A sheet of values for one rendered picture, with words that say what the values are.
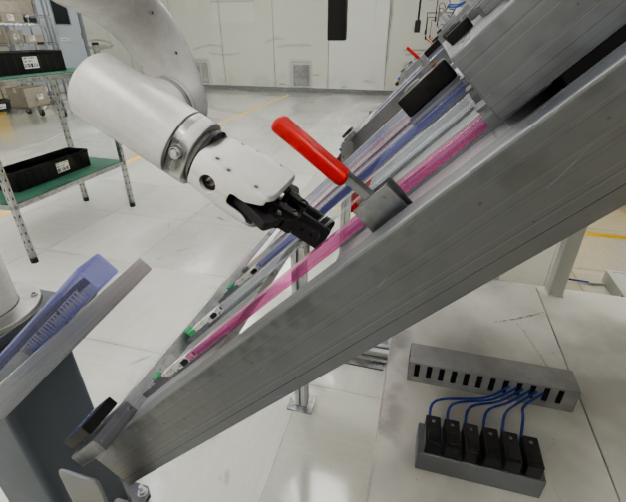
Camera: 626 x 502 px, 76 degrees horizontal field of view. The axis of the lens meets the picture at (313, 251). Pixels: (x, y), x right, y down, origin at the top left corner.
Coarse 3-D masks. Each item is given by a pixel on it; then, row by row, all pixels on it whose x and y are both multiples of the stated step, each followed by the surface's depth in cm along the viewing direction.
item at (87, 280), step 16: (96, 256) 16; (80, 272) 15; (96, 272) 16; (112, 272) 17; (64, 288) 16; (80, 288) 16; (96, 288) 16; (48, 304) 16; (64, 304) 16; (80, 304) 16; (32, 320) 17; (48, 320) 17; (64, 320) 17; (16, 336) 18; (32, 336) 18; (48, 336) 17; (16, 352) 18; (0, 368) 19
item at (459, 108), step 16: (448, 112) 38; (464, 112) 38; (432, 128) 39; (416, 144) 40; (400, 160) 42; (384, 176) 43; (352, 192) 45; (336, 208) 46; (288, 256) 51; (256, 272) 55; (240, 288) 56; (224, 304) 58
